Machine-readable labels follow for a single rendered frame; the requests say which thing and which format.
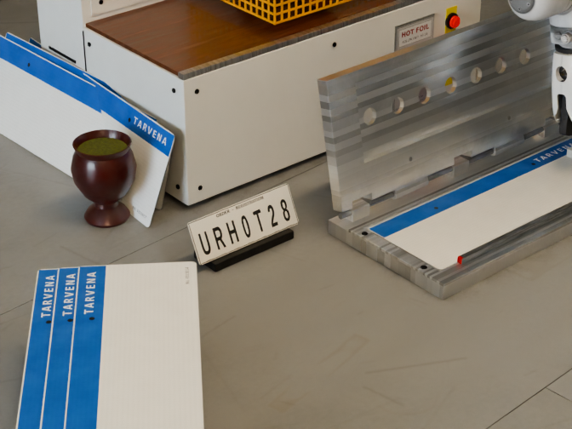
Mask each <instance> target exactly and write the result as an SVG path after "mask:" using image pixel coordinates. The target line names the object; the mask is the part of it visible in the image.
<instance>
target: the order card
mask: <svg viewBox="0 0 572 429"><path fill-rule="evenodd" d="M298 223H299V220H298V217H297V214H296V211H295V206H294V202H293V199H292V196H291V193H290V189H289V185H288V184H287V183H285V184H283V185H280V186H277V187H275V188H272V189H271V190H268V191H266V192H262V193H260V194H258V195H255V196H253V197H250V198H248V199H245V200H243V201H241V202H239V203H235V204H233V205H231V206H228V207H226V208H223V209H220V210H218V211H215V212H214V213H211V214H208V215H205V216H204V217H201V218H199V219H196V220H193V221H191V222H188V223H187V226H188V230H189V232H190V235H191V238H192V243H193V246H194V249H195V252H196V255H197V260H198V263H199V265H203V264H205V263H208V262H210V261H212V260H215V259H217V258H220V257H221V256H223V255H227V254H229V253H231V252H233V251H235V250H238V249H240V248H243V247H245V246H247V245H250V244H251V243H255V242H257V241H259V240H261V239H263V238H265V237H269V236H271V235H273V234H275V233H278V232H280V231H283V230H285V229H287V228H290V227H291V226H295V225H297V224H298Z"/></svg>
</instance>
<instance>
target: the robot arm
mask: <svg viewBox="0 0 572 429"><path fill-rule="evenodd" d="M508 2H509V5H510V7H511V9H512V11H513V12H514V13H515V14H516V15H517V16H518V17H520V18H522V19H524V20H544V19H546V18H549V20H550V33H551V42H552V43H555V50H556V51H555V52H554V55H553V63H552V109H553V115H554V118H555V120H556V122H558V123H560V126H559V133H560V134H561V135H566V136H571V135H572V0H508Z"/></svg>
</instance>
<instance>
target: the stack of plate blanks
mask: <svg viewBox="0 0 572 429"><path fill-rule="evenodd" d="M58 270H59V268H57V269H41V270H39V271H38V272H37V280H36V287H35V293H34V299H33V305H32V312H31V323H30V330H29V336H28V342H27V348H26V360H25V367H24V373H23V380H22V386H21V392H20V404H19V410H18V416H17V423H16V429H40V423H41V415H42V407H43V394H44V386H45V378H46V370H47V363H48V355H49V341H50V334H51V326H52V318H53V310H54V297H55V289H56V281H57V274H58Z"/></svg>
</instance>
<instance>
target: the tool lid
mask: <svg viewBox="0 0 572 429"><path fill-rule="evenodd" d="M523 49H525V51H526V59H525V61H524V62H523V63H521V62H520V59H519V55H520V53H521V51H522V50H523ZM555 51H556V50H555V43H552V42H551V33H550V20H549V18H546V19H544V20H524V19H522V18H520V17H518V16H517V15H516V14H515V13H514V12H513V11H512V10H511V11H508V12H505V13H503V14H499V15H496V16H494V17H491V18H488V19H487V20H482V21H479V22H477V23H474V24H472V25H469V26H465V27H462V28H461V29H458V30H455V31H451V32H449V33H446V34H443V35H441V36H438V37H435V38H432V39H429V40H426V41H425V42H422V43H417V44H415V45H412V46H410V47H407V48H405V49H400V50H398V51H396V52H393V53H390V54H387V55H384V56H381V57H379V58H376V59H374V60H370V61H367V62H364V63H362V64H360V65H357V66H353V67H350V68H348V69H345V70H343V71H338V72H336V73H334V74H331V75H328V76H326V77H322V78H319V79H318V80H317V85H318V93H319V99H320V106H321V113H322V120H323V133H324V140H325V147H326V154H327V161H328V168H329V181H330V188H331V195H332V202H333V209H334V210H335V211H339V212H341V213H343V212H346V211H347V210H349V209H353V207H352V201H354V200H356V199H359V198H361V197H365V198H367V199H371V200H373V199H375V198H378V197H380V196H383V195H385V194H387V193H389V192H394V197H392V199H396V198H399V197H401V196H404V195H406V194H408V193H410V192H413V191H415V190H418V189H420V188H422V187H423V186H427V185H428V183H429V181H428V175H430V174H434V173H436V172H438V171H440V170H442V169H446V168H447V167H449V166H452V165H454V164H455V160H454V157H457V156H459V155H461V154H462V155H464V156H468V157H473V156H476V155H478V154H479V153H482V152H485V151H487V150H489V149H493V150H494V153H493V154H491V156H495V155H497V154H500V153H502V152H505V151H507V150H509V149H512V148H513V147H515V146H519V145H521V144H523V143H524V137H523V135H524V134H527V133H528V132H530V131H533V130H535V129H538V128H540V127H542V126H545V125H546V118H548V117H550V116H552V117H554V115H553V109H552V63H553V55H554V52H555ZM499 58H501V60H502V68H501V70H500V71H499V72H498V73H497V71H496V69H495V64H496V61H497V60H498V59H499ZM475 67H476V68H477V69H478V77H477V79H476V81H475V82H472V80H471V72H472V70H473V69H474V68H475ZM449 77H451V78H452V80H453V86H452V89H451V90H450V91H449V92H447V91H446V90H445V83H446V81H447V79H448V78H449ZM424 87H425V88H426V99H425V100H424V101H423V102H420V100H419V92H420V90H421V89H422V88H424ZM397 97H398V98H399V100H400V107H399V109H398V111H397V112H395V113H394V112H393V111H392V102H393V100H394V99H395V98H397ZM368 108H370V109H371V110H372V112H373V117H372V119H371V121H370V122H369V123H365V122H364V120H363V115H364V113H365V111H366V110H367V109H368Z"/></svg>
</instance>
